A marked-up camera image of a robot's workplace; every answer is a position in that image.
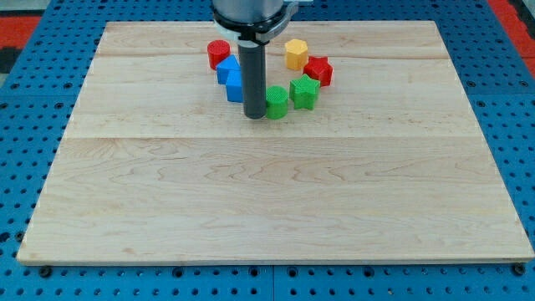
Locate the light wooden board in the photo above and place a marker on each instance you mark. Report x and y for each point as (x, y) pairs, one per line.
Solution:
(156, 168)

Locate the yellow hexagon block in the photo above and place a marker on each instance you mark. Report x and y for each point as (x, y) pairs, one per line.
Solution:
(296, 54)

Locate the blue cube block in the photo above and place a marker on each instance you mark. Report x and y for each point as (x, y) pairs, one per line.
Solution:
(234, 87)

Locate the red star block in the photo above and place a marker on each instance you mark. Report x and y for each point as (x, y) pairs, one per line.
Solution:
(320, 69)

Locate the blue triangular block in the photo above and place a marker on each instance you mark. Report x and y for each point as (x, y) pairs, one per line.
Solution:
(225, 67)

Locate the green star block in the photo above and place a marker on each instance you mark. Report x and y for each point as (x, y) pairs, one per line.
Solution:
(304, 92)

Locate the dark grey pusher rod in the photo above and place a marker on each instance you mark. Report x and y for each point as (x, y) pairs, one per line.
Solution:
(253, 74)

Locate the green cylinder block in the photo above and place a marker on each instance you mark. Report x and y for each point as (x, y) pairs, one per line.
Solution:
(277, 102)

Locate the grey robot arm flange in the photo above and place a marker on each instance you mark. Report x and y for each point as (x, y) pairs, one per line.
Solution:
(251, 23)

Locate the red cylinder block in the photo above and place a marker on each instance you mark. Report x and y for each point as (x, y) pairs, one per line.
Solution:
(217, 51)

